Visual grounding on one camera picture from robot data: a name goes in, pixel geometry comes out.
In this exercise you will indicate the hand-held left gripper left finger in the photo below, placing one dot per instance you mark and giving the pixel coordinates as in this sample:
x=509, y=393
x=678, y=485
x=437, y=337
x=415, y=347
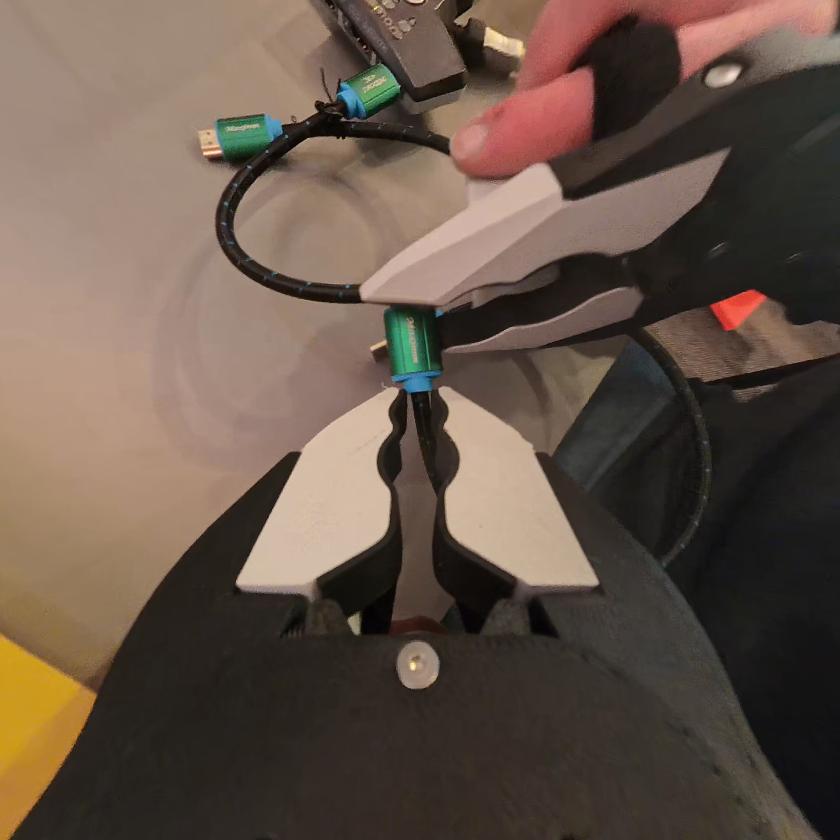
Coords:
x=321, y=525

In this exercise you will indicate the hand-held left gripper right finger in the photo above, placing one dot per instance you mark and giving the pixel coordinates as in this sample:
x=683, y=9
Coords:
x=518, y=525

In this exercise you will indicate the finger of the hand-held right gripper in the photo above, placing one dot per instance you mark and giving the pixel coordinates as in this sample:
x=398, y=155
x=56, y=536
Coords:
x=499, y=236
x=558, y=328

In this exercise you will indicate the black HDMI switch box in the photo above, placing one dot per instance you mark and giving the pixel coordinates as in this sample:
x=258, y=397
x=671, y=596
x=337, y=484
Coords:
x=420, y=46

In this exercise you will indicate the yellow plastic bin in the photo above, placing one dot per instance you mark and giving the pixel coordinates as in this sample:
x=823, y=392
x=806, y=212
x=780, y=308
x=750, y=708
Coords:
x=33, y=735

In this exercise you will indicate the person's dark hoodie torso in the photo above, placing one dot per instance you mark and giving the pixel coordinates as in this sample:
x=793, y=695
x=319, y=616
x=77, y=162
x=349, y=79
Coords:
x=774, y=525

